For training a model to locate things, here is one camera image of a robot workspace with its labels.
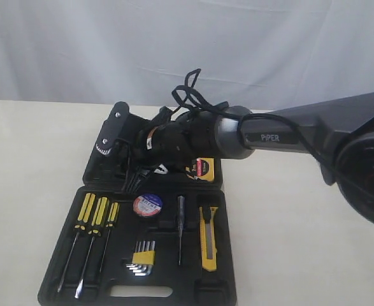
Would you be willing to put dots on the hex key set yellow holder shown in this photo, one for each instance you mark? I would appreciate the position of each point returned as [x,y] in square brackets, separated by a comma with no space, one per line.
[143,259]

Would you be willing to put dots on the silver adjustable wrench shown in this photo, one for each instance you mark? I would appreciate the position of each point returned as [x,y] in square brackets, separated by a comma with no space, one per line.
[161,169]

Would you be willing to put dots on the black plastic tool case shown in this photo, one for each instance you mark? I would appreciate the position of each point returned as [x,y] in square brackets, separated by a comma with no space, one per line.
[168,284]

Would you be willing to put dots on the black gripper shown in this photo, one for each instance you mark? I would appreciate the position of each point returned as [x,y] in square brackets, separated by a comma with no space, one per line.
[156,141]

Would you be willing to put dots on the white backdrop curtain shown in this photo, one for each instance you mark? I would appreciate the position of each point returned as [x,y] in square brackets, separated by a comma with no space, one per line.
[265,55]

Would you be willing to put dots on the small yellow black screwdriver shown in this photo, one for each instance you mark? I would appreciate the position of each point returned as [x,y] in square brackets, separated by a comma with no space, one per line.
[110,224]

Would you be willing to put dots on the yellow utility knife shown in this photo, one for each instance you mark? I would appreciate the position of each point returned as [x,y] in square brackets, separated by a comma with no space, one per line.
[207,238]

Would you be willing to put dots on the large yellow black screwdriver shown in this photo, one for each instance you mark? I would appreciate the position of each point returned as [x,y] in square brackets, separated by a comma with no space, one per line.
[79,227]

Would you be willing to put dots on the black electrical tape roll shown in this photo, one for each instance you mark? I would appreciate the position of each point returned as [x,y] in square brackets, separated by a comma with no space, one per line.
[147,205]

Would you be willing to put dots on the yellow 2m tape measure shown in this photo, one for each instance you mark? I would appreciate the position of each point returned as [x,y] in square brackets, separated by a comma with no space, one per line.
[202,168]

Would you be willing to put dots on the clear tester screwdriver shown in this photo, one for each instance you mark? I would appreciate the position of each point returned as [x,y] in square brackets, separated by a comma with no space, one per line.
[181,222]

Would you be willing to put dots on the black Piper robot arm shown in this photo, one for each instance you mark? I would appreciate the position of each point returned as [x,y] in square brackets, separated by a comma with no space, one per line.
[338,134]

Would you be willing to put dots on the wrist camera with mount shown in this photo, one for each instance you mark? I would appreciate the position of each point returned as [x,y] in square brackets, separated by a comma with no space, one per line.
[121,126]

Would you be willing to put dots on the middle yellow black screwdriver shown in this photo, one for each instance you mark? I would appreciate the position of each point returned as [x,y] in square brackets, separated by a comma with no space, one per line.
[96,229]

